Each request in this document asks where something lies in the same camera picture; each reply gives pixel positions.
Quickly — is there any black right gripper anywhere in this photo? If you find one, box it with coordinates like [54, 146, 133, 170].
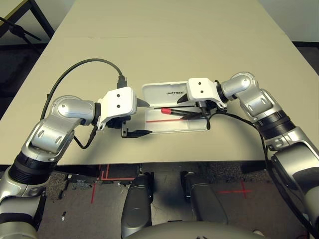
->
[176, 94, 217, 120]

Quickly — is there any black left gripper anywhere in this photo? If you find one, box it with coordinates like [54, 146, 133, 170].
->
[107, 98, 153, 139]

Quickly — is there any red and black marker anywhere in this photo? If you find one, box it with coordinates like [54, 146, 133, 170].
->
[160, 107, 200, 118]

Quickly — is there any white plastic pencil case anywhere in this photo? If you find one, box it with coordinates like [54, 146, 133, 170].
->
[141, 81, 209, 134]

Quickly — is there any grey left robot leg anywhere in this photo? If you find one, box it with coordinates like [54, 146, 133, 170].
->
[121, 173, 154, 237]

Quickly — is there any grey robot leg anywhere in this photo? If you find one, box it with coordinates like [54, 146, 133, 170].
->
[121, 173, 154, 237]
[184, 170, 229, 224]

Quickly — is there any grey right robot leg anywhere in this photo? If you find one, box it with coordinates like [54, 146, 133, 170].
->
[184, 170, 229, 224]

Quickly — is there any grey robot torso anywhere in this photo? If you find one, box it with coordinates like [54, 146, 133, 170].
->
[124, 221, 265, 239]

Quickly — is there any black tripod stand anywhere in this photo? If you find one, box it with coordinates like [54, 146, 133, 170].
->
[0, 16, 42, 44]

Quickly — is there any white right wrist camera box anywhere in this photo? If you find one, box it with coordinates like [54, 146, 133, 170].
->
[186, 78, 228, 109]

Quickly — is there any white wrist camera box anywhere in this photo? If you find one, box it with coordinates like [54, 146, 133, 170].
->
[186, 78, 228, 109]
[96, 86, 138, 131]

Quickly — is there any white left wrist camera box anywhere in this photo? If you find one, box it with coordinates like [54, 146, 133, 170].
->
[96, 86, 138, 131]

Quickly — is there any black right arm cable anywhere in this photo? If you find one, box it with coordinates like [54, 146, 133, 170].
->
[204, 107, 317, 237]

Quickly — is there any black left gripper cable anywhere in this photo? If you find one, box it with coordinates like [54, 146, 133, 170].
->
[73, 124, 98, 150]

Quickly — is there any grey left camera cable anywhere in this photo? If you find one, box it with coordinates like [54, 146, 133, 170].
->
[40, 58, 128, 125]

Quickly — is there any black metal table frame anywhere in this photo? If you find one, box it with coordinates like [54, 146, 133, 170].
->
[0, 0, 55, 45]

